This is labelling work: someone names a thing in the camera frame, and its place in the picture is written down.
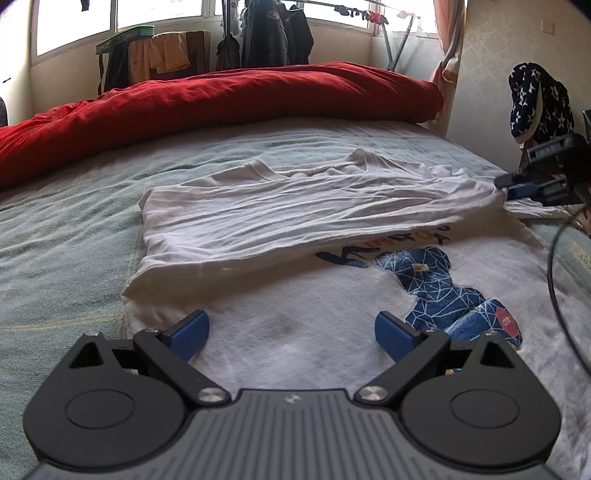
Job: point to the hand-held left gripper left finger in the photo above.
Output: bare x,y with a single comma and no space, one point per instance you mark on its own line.
189,332

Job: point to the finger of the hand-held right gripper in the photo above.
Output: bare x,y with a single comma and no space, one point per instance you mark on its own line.
521,191
508,179

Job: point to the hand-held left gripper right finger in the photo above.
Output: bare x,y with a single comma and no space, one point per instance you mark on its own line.
392,334

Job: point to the white printed t-shirt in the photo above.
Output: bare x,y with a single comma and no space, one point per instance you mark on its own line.
277,207

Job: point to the dark star-print robe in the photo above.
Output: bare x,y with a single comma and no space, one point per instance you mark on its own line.
531,101

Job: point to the pink curtain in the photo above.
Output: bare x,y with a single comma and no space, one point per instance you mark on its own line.
448,60

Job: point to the pale green bed sheet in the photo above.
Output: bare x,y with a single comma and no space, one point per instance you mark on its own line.
60,254

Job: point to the metal drying rack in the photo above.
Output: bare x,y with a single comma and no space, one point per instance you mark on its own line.
392,37

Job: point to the red duvet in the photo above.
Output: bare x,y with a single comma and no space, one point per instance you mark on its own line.
207,101

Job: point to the dark hanging jackets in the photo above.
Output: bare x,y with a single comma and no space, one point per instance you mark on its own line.
272,37

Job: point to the black backpack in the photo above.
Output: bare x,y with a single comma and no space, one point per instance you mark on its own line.
2,113

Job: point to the purple hanging garment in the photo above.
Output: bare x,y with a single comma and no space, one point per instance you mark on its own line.
85,4

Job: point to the wall switch plate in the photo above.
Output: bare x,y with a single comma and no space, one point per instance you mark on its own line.
547,27

